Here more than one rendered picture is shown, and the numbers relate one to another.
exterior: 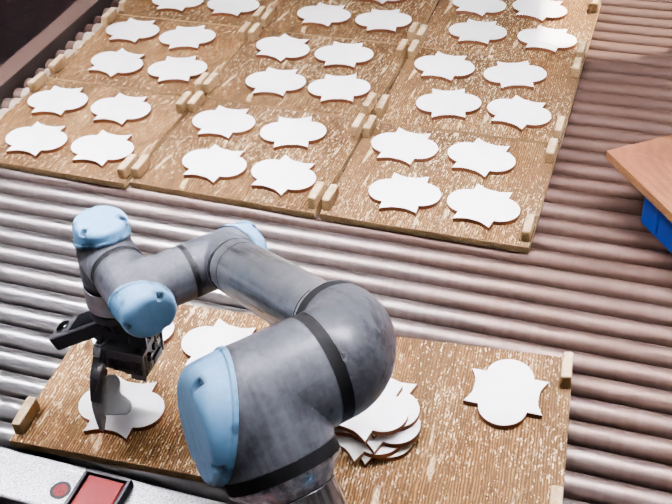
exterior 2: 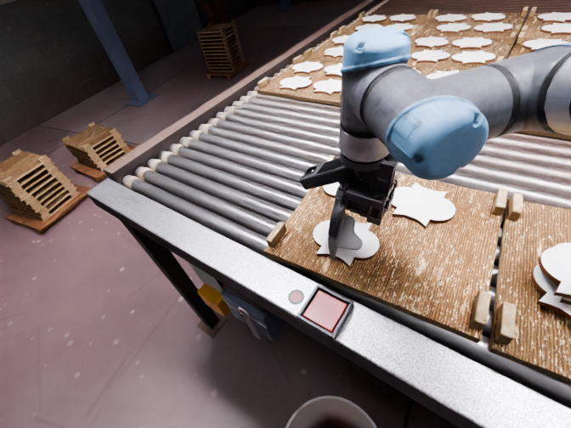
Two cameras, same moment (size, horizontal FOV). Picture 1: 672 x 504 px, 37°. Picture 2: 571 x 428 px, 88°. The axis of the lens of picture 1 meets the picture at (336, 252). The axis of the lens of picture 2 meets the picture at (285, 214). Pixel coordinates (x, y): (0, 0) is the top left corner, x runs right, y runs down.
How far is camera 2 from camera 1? 1.00 m
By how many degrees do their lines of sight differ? 18
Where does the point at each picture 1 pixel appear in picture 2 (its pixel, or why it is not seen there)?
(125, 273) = (419, 89)
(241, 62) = not seen: hidden behind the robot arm
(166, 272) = (477, 91)
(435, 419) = not seen: outside the picture
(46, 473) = (286, 280)
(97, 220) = (375, 36)
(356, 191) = not seen: hidden behind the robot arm
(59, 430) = (298, 249)
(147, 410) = (365, 244)
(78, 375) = (313, 211)
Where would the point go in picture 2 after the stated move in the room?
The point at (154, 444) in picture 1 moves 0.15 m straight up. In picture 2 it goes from (371, 274) to (376, 220)
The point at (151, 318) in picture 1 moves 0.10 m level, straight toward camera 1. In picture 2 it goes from (452, 152) to (514, 238)
